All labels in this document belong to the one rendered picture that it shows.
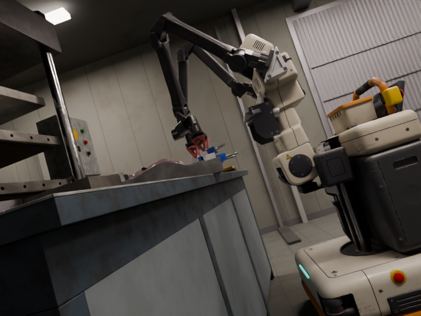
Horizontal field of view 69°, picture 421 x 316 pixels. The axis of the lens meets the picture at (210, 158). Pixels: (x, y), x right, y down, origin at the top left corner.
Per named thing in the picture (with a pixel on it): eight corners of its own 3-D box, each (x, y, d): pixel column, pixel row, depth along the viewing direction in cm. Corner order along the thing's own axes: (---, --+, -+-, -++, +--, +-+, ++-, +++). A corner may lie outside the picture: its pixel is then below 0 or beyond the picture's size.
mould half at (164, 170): (218, 174, 141) (211, 152, 142) (223, 170, 115) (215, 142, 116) (112, 207, 136) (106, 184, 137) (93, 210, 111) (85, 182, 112)
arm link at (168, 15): (153, 9, 125) (162, 5, 133) (145, 40, 134) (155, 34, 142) (249, 59, 125) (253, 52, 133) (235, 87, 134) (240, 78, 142)
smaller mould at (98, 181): (126, 197, 89) (119, 174, 89) (95, 203, 74) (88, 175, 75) (69, 215, 93) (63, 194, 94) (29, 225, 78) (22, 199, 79)
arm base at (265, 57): (274, 48, 123) (271, 59, 135) (255, 42, 124) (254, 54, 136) (267, 68, 123) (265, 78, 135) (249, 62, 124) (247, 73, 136)
